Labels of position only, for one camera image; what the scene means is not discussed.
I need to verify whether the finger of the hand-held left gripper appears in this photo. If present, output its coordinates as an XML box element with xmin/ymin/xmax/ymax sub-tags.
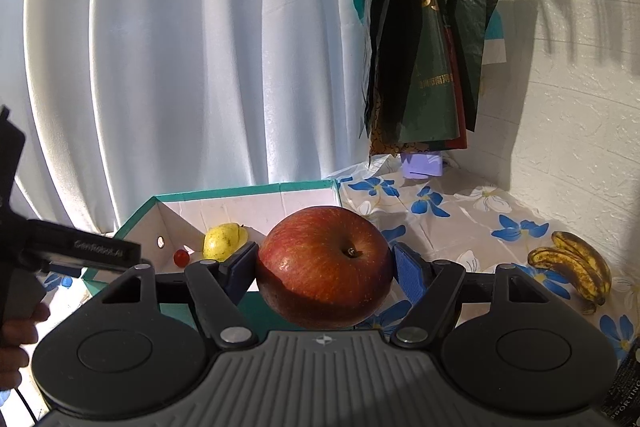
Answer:
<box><xmin>25</xmin><ymin>219</ymin><xmax>153</xmax><ymax>279</ymax></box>

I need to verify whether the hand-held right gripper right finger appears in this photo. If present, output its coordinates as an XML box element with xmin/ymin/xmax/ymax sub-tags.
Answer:
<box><xmin>391</xmin><ymin>243</ymin><xmax>547</xmax><ymax>349</ymax></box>

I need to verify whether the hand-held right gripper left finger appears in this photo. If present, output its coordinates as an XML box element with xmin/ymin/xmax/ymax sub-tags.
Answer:
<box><xmin>102</xmin><ymin>242</ymin><xmax>260</xmax><ymax>350</ymax></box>

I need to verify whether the small yellow pear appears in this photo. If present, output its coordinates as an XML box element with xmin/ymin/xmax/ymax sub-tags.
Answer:
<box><xmin>202</xmin><ymin>222</ymin><xmax>249</xmax><ymax>262</ymax></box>

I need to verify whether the teal cardboard box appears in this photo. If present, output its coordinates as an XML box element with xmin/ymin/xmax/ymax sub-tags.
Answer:
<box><xmin>80</xmin><ymin>179</ymin><xmax>346</xmax><ymax>333</ymax></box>

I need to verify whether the red apple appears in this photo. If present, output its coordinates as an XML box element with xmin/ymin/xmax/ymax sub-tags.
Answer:
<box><xmin>256</xmin><ymin>206</ymin><xmax>394</xmax><ymax>329</ymax></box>

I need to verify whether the person's left hand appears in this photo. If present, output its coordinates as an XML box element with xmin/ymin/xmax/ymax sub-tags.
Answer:
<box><xmin>0</xmin><ymin>304</ymin><xmax>51</xmax><ymax>392</ymax></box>

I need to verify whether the blue floral tablecloth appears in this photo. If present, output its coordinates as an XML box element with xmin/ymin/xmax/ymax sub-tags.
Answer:
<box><xmin>15</xmin><ymin>164</ymin><xmax>640</xmax><ymax>413</ymax></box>

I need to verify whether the purple box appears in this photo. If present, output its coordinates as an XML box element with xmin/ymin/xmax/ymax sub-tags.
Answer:
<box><xmin>401</xmin><ymin>152</ymin><xmax>444</xmax><ymax>179</ymax></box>

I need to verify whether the ripe banana bunch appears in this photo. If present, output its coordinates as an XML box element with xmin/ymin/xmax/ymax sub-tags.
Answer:
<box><xmin>527</xmin><ymin>231</ymin><xmax>612</xmax><ymax>315</ymax></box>

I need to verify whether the dark red bag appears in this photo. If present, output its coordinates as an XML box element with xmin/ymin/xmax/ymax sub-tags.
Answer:
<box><xmin>442</xmin><ymin>27</ymin><xmax>471</xmax><ymax>152</ymax></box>

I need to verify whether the white curtain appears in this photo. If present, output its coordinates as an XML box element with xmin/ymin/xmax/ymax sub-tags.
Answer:
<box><xmin>0</xmin><ymin>0</ymin><xmax>381</xmax><ymax>233</ymax></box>

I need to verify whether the black printed package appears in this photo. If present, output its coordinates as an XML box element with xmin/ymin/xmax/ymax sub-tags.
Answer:
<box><xmin>600</xmin><ymin>341</ymin><xmax>640</xmax><ymax>422</ymax></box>

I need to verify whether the dark green shopping bag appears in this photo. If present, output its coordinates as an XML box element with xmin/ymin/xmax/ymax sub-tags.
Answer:
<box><xmin>361</xmin><ymin>0</ymin><xmax>512</xmax><ymax>152</ymax></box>

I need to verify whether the black cable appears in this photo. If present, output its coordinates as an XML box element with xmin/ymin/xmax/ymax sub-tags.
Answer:
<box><xmin>10</xmin><ymin>387</ymin><xmax>42</xmax><ymax>424</ymax></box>

